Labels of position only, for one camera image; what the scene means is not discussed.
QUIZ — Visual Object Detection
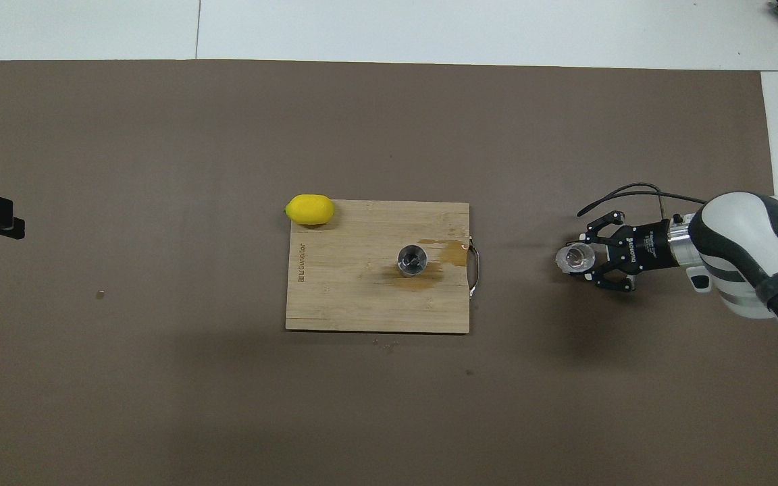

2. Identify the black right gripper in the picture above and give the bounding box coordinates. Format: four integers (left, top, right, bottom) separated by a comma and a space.
568, 211, 667, 292

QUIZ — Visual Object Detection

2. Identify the metal jigger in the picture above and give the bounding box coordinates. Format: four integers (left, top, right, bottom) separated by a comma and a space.
396, 244, 428, 277

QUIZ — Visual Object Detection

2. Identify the wooden cutting board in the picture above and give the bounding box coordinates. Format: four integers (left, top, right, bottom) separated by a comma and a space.
285, 200, 481, 334

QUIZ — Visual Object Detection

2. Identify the brown table mat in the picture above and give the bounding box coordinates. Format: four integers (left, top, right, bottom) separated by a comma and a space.
0, 59, 778, 486

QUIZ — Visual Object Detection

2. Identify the yellow lemon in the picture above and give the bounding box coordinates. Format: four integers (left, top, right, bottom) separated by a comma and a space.
285, 194, 335, 226

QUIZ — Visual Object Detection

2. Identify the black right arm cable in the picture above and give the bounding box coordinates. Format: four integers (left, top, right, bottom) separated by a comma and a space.
577, 182, 708, 221

